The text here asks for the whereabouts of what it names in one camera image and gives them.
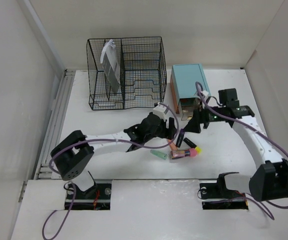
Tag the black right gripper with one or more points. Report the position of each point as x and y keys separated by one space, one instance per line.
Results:
x=194 y=125

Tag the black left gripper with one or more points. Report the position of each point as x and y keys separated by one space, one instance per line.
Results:
x=168 y=132

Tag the clear plastic drawer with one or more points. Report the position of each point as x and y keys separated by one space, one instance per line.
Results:
x=187 y=107

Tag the grey paper swatch booklet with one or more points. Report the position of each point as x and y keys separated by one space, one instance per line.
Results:
x=110 y=64

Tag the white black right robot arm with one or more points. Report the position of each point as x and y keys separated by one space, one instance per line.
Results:
x=270 y=180

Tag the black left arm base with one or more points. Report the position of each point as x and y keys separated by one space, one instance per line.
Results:
x=83 y=192

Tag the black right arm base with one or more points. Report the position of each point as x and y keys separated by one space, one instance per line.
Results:
x=216 y=196

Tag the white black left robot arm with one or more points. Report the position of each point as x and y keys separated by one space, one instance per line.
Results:
x=70 y=158

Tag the purple cap black highlighter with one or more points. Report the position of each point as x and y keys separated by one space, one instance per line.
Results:
x=180 y=138

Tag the orange highlighter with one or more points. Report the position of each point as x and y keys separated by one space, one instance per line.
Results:
x=172 y=146

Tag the yellow cap black highlighter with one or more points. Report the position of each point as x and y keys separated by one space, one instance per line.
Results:
x=192 y=145

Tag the pink colourful tube case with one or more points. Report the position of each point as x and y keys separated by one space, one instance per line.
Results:
x=182 y=153

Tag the green highlighter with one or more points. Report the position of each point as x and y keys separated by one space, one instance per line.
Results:
x=159 y=154

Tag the teal orange drawer box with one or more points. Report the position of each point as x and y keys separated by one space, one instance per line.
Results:
x=182 y=82

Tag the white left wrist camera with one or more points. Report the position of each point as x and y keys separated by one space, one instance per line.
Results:
x=160 y=110

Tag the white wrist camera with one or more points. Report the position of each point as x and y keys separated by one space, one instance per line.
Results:
x=202 y=94
x=160 y=110

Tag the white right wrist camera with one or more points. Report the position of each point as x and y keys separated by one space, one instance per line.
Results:
x=202 y=94

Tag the black wire mesh organizer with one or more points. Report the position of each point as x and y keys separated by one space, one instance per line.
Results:
x=143 y=73

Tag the aluminium rail left side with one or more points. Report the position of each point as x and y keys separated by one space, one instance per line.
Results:
x=54 y=127

